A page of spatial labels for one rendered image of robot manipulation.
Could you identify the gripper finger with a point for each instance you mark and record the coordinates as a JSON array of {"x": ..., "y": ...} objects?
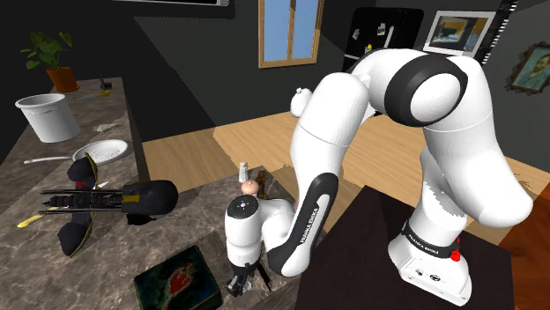
[
  {"x": 234, "y": 288},
  {"x": 264, "y": 277}
]

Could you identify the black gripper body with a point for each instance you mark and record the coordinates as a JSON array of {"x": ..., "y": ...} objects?
[{"x": 244, "y": 274}]

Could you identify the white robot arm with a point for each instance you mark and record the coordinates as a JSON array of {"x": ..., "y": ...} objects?
[{"x": 455, "y": 171}]

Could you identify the dark green box red print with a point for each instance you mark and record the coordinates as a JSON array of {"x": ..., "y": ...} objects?
[{"x": 176, "y": 281}]

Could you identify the dark robot stand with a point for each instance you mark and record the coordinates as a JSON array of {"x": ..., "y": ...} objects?
[{"x": 352, "y": 274}]

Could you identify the dark brown figure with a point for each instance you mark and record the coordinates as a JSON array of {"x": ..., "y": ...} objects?
[{"x": 262, "y": 182}]

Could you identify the white salt shaker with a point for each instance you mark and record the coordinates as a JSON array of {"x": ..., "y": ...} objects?
[{"x": 243, "y": 172}]

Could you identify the black winged toy craft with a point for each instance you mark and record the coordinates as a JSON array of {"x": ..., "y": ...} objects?
[{"x": 148, "y": 197}]

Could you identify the pale flat scrap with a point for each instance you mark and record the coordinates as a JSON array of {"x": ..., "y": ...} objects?
[{"x": 106, "y": 127}]

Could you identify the teal and yellow brush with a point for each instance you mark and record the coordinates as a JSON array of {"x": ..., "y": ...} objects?
[{"x": 94, "y": 95}]

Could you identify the small black block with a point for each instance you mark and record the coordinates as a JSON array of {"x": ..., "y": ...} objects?
[{"x": 105, "y": 83}]

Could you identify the wooden framed window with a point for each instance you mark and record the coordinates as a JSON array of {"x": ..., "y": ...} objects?
[{"x": 288, "y": 30}]

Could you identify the white bucket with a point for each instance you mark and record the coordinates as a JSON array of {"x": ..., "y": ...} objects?
[{"x": 49, "y": 118}]

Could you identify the black fridge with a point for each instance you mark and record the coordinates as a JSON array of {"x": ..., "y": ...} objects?
[{"x": 365, "y": 30}]

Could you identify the green plant in orange pot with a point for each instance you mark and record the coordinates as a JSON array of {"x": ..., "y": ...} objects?
[{"x": 61, "y": 77}]

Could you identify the white framed wall picture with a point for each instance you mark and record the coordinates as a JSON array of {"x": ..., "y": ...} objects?
[{"x": 457, "y": 32}]

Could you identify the portrait painting ornate frame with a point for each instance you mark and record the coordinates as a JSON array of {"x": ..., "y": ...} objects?
[{"x": 532, "y": 68}]

